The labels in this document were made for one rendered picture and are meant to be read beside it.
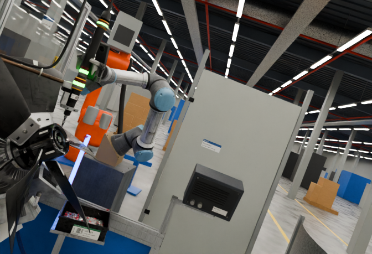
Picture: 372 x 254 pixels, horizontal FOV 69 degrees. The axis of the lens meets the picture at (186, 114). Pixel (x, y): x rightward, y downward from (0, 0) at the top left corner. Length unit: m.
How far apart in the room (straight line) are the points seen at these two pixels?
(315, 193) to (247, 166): 10.26
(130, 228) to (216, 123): 1.65
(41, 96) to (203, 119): 1.96
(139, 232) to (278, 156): 1.88
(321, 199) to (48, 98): 12.60
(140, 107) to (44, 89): 8.07
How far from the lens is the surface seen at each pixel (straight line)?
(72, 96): 1.12
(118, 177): 1.76
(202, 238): 3.10
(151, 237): 1.52
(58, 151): 1.02
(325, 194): 13.22
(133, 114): 9.23
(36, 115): 1.13
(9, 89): 0.95
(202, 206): 1.44
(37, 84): 1.18
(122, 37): 5.11
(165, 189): 2.94
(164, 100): 1.45
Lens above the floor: 1.46
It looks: 1 degrees up
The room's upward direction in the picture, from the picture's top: 22 degrees clockwise
